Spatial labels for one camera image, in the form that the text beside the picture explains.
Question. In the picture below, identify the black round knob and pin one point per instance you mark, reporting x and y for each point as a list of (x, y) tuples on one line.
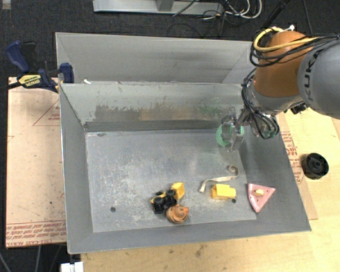
[(315, 166)]

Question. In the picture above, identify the small white piece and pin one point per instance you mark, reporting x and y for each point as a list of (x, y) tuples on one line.
[(87, 81)]

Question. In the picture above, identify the grey metal bin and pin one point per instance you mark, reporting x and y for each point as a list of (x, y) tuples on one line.
[(147, 157)]

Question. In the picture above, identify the beige curled ribbon strip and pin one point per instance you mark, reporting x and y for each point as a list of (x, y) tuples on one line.
[(218, 179)]

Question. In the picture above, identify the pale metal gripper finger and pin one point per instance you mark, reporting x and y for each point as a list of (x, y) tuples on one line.
[(227, 123), (238, 140)]

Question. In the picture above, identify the brown cardboard board red print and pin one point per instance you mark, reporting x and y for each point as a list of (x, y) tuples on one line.
[(34, 157)]

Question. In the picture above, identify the green round cup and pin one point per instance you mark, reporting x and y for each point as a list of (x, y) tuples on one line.
[(220, 136)]

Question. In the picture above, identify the yellow block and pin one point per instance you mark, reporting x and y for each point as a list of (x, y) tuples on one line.
[(224, 192)]

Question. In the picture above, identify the yellow toy truck black wheels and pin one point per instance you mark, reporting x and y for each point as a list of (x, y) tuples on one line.
[(167, 197)]

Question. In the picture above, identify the pink triangular toy wedge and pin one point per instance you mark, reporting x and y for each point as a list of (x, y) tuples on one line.
[(259, 197)]

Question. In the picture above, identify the orange-brown toy shell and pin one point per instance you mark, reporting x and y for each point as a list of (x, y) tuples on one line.
[(177, 213)]

